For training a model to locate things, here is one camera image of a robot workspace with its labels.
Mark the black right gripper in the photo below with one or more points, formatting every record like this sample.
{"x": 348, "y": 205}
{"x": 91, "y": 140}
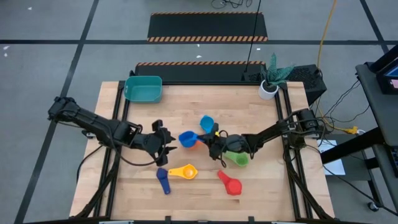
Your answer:
{"x": 231, "y": 143}

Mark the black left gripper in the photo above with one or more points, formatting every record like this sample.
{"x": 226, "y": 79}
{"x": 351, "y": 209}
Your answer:
{"x": 149, "y": 143}

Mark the orange measuring cup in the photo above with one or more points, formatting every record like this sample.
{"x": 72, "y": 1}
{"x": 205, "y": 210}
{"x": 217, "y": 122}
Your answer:
{"x": 195, "y": 145}

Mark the light blue measuring cup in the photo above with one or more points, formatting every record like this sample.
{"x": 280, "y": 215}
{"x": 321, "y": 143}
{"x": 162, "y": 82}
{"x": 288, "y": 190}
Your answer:
{"x": 206, "y": 123}

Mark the dark blue measuring cup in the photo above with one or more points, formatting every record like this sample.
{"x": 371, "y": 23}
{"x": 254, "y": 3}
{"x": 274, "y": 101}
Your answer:
{"x": 162, "y": 175}

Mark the yellow measuring cup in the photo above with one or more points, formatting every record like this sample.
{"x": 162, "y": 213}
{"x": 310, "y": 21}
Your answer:
{"x": 188, "y": 172}

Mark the green measuring cup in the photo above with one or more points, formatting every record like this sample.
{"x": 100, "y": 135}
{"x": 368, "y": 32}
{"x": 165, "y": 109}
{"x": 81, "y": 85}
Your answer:
{"x": 241, "y": 159}

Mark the red measuring cup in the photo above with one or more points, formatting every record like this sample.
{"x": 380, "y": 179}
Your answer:
{"x": 233, "y": 186}

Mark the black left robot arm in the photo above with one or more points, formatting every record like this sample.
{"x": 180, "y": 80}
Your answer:
{"x": 93, "y": 123}

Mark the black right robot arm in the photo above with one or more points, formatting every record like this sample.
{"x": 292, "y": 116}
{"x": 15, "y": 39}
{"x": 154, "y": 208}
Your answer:
{"x": 267, "y": 132}

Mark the teal plastic basket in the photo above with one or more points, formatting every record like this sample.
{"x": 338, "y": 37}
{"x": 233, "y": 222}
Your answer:
{"x": 143, "y": 90}

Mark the black hazard-striped floor mat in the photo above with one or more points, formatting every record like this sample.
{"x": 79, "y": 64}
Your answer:
{"x": 192, "y": 74}
{"x": 205, "y": 26}

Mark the green plant in white pot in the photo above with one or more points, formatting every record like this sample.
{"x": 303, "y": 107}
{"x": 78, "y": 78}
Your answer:
{"x": 264, "y": 93}

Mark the black computer case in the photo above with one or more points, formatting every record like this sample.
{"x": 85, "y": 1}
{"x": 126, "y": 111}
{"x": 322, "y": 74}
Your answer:
{"x": 306, "y": 79}

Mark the white paper sheet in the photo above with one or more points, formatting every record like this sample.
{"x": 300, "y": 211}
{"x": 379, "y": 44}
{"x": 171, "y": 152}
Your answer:
{"x": 337, "y": 168}

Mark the dark grey rolling desk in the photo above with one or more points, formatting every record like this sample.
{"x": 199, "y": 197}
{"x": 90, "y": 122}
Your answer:
{"x": 382, "y": 118}

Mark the black laptop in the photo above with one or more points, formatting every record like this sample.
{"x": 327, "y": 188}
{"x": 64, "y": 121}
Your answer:
{"x": 387, "y": 82}

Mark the black aluminium table frame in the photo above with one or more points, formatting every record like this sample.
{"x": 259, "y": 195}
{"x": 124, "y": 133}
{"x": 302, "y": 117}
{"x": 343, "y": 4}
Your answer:
{"x": 119, "y": 93}

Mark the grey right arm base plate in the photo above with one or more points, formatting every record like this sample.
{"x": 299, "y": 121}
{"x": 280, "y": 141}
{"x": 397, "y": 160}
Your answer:
{"x": 284, "y": 133}

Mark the grey left arm base plate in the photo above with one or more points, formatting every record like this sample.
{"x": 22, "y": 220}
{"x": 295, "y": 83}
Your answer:
{"x": 88, "y": 135}

